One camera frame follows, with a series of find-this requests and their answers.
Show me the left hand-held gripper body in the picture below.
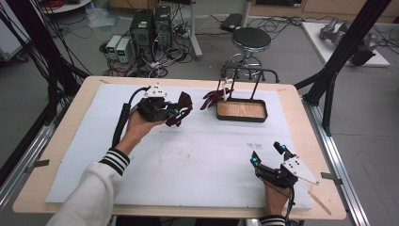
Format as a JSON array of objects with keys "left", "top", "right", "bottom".
[{"left": 136, "top": 83, "right": 173, "bottom": 123}]

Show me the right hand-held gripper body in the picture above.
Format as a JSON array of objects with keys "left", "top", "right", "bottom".
[{"left": 254, "top": 155, "right": 320, "bottom": 189}]

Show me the red tie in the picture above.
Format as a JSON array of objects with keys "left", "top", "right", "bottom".
[{"left": 200, "top": 89, "right": 234, "bottom": 111}]

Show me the black rack with wooden tray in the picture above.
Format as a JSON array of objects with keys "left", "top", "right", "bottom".
[{"left": 215, "top": 66, "right": 280, "bottom": 123}]

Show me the person's left hand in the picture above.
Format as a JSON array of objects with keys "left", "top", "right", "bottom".
[{"left": 116, "top": 109, "right": 166, "bottom": 154}]

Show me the person's right hand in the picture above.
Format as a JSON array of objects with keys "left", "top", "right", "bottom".
[{"left": 264, "top": 182, "right": 291, "bottom": 217}]

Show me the white foam mat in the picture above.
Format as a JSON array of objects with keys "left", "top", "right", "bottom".
[{"left": 45, "top": 83, "right": 313, "bottom": 211}]

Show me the white plastic clip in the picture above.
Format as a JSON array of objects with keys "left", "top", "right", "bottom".
[{"left": 218, "top": 78, "right": 235, "bottom": 102}]

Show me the white power supply unit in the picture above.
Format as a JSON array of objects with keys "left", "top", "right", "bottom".
[
  {"left": 116, "top": 38, "right": 133, "bottom": 64},
  {"left": 105, "top": 35, "right": 122, "bottom": 60}
]

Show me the black computer tower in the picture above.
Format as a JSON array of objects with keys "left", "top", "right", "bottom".
[
  {"left": 129, "top": 8, "right": 156, "bottom": 49},
  {"left": 153, "top": 5, "right": 173, "bottom": 49}
]

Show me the flat black box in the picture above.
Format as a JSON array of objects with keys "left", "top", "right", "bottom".
[{"left": 219, "top": 12, "right": 245, "bottom": 32}]

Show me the black round stool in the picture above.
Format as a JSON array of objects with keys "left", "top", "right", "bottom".
[{"left": 223, "top": 26, "right": 273, "bottom": 80}]

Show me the white board with robot parts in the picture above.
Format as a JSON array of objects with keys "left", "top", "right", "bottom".
[{"left": 300, "top": 17, "right": 391, "bottom": 69}]

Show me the round white table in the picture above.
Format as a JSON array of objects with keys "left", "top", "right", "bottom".
[{"left": 40, "top": 0, "right": 92, "bottom": 14}]

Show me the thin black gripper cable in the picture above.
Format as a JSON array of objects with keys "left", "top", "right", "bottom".
[{"left": 283, "top": 186, "right": 297, "bottom": 226}]

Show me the thick black gripper cable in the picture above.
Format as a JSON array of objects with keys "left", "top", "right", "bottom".
[{"left": 111, "top": 86, "right": 152, "bottom": 149}]

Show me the grey metal bracket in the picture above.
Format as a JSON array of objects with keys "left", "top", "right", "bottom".
[
  {"left": 25, "top": 159, "right": 51, "bottom": 173},
  {"left": 320, "top": 171, "right": 343, "bottom": 186}
]

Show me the aluminium rail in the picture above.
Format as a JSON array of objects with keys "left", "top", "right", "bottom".
[
  {"left": 0, "top": 121, "right": 55, "bottom": 208},
  {"left": 302, "top": 93, "right": 372, "bottom": 226}
]

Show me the black metal frame stand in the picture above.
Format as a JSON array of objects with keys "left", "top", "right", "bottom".
[
  {"left": 0, "top": 0, "right": 89, "bottom": 177},
  {"left": 294, "top": 0, "right": 393, "bottom": 137}
]

